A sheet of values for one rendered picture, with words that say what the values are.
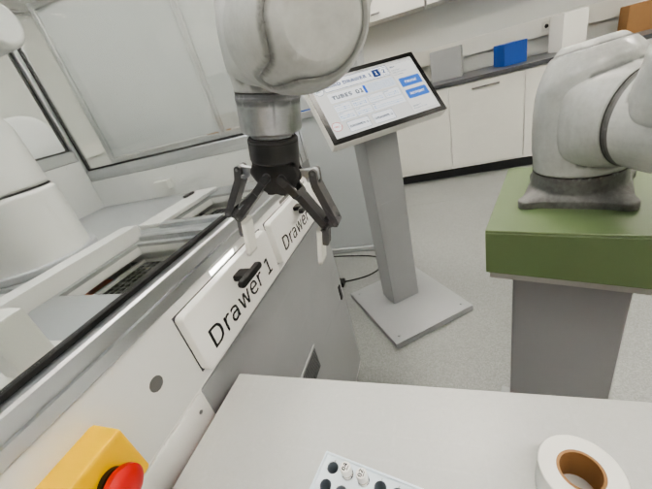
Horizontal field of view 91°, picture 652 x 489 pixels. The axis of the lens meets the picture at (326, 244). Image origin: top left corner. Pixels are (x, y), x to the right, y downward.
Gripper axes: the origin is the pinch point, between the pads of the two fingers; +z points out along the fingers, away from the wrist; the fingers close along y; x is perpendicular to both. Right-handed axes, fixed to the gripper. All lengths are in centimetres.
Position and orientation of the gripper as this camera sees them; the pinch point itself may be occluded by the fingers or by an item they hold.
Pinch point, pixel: (285, 250)
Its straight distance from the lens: 58.2
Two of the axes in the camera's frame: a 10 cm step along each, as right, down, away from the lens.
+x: -2.6, 5.0, -8.3
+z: 0.4, 8.6, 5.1
